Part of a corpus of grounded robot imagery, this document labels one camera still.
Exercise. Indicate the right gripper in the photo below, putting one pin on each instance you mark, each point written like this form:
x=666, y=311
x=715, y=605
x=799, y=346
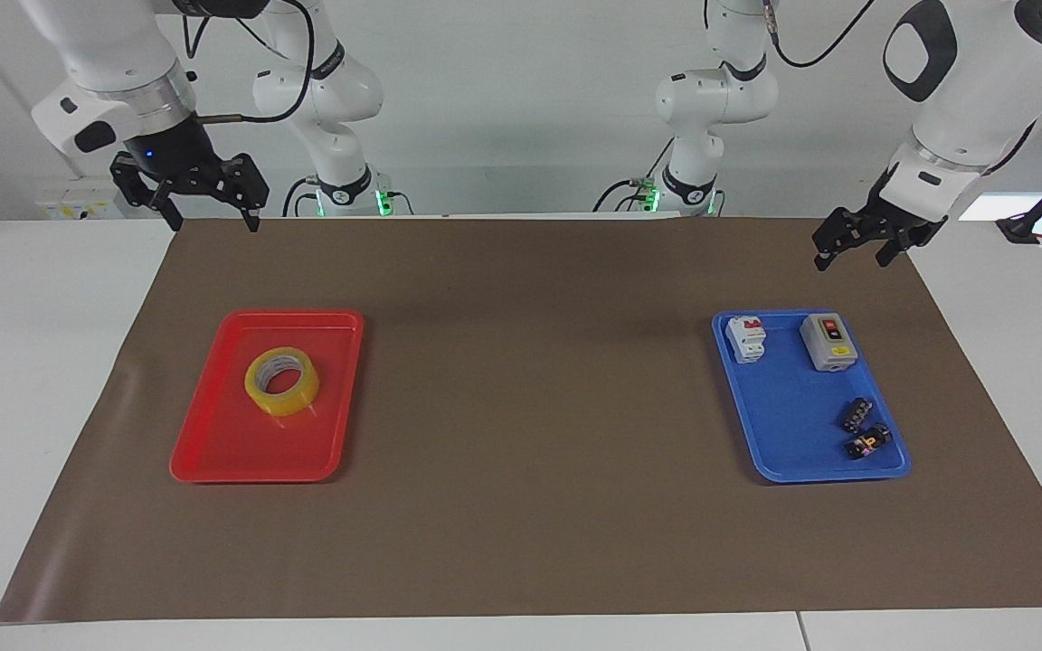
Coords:
x=179, y=154

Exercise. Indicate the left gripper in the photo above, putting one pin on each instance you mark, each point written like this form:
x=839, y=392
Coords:
x=883, y=212

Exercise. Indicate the yellow tape roll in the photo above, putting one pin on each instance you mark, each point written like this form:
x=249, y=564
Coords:
x=260, y=393

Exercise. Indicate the white circuit breaker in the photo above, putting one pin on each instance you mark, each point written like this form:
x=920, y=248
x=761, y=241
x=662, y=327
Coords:
x=746, y=339

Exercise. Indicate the small black terminal block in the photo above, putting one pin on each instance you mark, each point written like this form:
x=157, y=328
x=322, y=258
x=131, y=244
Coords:
x=867, y=442
x=855, y=413

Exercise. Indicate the blue plastic tray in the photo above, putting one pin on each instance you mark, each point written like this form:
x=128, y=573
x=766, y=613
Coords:
x=792, y=416

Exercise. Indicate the red plastic tray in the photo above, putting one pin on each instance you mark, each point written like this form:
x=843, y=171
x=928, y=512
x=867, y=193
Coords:
x=222, y=434

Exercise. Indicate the grey push-button switch box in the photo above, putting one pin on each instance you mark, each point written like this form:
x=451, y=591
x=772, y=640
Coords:
x=828, y=344

